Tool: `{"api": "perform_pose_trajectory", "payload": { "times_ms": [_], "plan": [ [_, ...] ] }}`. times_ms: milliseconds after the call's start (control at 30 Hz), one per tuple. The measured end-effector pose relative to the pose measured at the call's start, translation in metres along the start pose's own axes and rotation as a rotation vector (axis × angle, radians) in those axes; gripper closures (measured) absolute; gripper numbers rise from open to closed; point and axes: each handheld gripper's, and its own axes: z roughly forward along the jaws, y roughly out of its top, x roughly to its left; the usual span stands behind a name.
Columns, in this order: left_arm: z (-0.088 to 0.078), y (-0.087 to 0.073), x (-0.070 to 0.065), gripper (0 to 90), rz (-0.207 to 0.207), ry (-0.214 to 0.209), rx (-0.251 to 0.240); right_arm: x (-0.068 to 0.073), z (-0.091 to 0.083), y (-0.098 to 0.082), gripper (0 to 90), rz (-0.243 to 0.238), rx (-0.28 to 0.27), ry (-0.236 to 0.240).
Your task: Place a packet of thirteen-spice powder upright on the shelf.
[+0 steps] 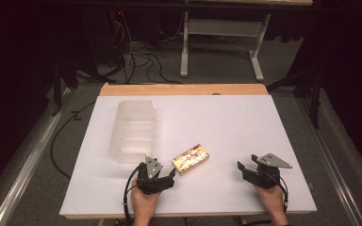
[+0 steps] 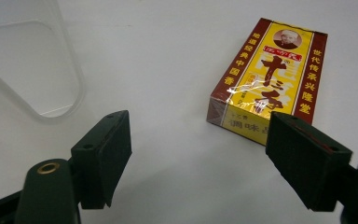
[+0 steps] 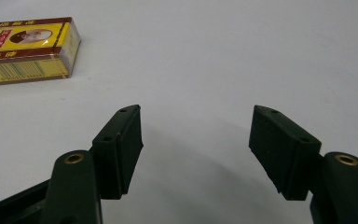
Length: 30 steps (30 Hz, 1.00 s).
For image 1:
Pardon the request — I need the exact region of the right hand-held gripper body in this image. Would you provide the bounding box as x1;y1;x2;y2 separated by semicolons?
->
241;153;293;190

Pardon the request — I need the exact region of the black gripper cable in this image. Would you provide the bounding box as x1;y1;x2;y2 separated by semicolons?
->
123;165;143;226
274;174;290;215

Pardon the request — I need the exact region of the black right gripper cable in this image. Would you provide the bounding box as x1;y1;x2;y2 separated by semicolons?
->
274;174;290;215

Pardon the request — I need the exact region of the aluminium floor rail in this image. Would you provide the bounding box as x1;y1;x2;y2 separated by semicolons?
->
295;93;362;226
0;87;74;226

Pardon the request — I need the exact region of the black floor cable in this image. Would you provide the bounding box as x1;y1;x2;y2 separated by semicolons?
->
49;99;99;181

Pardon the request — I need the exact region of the tangle of floor cables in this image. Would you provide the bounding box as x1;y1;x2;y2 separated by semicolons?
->
111;18;183;85

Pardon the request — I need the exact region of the person's left hand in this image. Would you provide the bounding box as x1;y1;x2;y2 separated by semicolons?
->
130;178;161;218

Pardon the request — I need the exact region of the colourful printed snack box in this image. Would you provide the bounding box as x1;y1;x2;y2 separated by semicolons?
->
172;143;210;177

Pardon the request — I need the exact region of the black metal stand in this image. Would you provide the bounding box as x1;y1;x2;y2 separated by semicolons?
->
266;61;325;130
50;58;80;118

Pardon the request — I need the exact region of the person's right hand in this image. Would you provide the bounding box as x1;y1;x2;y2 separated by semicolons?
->
254;183;288;221

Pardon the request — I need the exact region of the white metal desk frame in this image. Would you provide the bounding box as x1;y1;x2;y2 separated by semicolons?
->
179;10;272;83

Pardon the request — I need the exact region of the clear plastic storage container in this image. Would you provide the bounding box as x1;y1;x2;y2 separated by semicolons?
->
107;100;158;165

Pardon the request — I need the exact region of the white table cover sheet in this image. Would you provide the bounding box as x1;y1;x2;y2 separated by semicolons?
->
58;94;318;217

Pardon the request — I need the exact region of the black computer tower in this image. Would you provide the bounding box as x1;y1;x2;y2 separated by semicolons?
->
106;8;132;68

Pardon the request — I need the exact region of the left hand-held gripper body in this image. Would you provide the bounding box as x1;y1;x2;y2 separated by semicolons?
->
137;155;175;195

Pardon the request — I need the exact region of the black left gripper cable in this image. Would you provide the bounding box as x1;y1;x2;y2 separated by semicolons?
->
123;165;143;226

